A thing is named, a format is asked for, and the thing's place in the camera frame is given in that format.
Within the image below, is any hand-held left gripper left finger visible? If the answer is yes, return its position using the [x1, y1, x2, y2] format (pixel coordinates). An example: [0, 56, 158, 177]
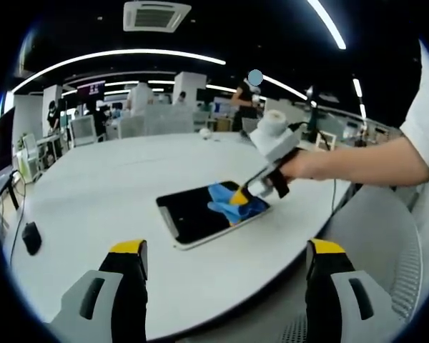
[48, 239, 149, 343]

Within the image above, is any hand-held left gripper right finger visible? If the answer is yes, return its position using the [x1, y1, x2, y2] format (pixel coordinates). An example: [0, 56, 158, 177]
[305, 238, 398, 343]

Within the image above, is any blue cleaning cloth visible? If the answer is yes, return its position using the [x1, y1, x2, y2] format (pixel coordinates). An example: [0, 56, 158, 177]
[207, 182, 271, 227]

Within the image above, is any black tray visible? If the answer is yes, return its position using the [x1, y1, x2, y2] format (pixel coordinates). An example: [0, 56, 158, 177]
[155, 180, 274, 251]

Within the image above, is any person's right hand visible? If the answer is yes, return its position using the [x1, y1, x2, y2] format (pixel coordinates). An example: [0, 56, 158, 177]
[281, 148, 326, 182]

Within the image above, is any grey mesh office chair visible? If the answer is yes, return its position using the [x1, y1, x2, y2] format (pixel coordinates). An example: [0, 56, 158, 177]
[282, 185, 425, 343]

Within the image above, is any small black object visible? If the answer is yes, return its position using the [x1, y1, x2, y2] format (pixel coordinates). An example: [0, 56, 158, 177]
[21, 221, 43, 257]

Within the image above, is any frosted partition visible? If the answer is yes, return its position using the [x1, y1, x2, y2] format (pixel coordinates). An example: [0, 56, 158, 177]
[142, 105, 196, 136]

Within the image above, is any ceiling light strip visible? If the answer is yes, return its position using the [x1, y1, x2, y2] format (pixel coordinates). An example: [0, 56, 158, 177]
[306, 0, 347, 50]
[12, 49, 227, 94]

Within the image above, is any ceiling air conditioner unit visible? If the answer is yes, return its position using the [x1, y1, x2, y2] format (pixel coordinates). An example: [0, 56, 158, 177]
[123, 1, 192, 33]

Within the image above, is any black computer monitor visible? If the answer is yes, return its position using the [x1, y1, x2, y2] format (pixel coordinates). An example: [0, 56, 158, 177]
[0, 106, 16, 176]

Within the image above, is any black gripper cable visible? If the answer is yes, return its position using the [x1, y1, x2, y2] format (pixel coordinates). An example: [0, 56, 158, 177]
[288, 121, 340, 216]

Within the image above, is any wall screen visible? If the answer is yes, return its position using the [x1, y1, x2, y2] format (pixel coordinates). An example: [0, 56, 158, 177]
[77, 81, 107, 96]

